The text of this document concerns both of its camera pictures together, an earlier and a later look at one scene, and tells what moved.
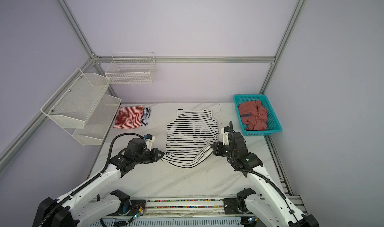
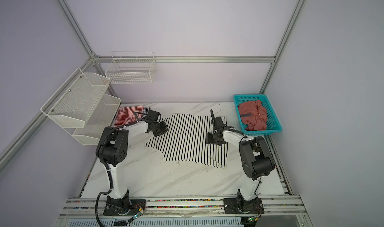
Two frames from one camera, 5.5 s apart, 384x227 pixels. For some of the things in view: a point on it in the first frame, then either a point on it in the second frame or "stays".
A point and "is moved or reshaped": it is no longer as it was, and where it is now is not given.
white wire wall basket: [128, 67] stays
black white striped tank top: [190, 138] is moved or reshaped
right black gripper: [216, 149] to [209, 139]
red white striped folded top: [129, 117] stays
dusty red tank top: [257, 120] stays
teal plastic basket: [255, 115] stays
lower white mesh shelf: [98, 122] stays
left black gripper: [154, 157] to [164, 129]
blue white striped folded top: [144, 118] stays
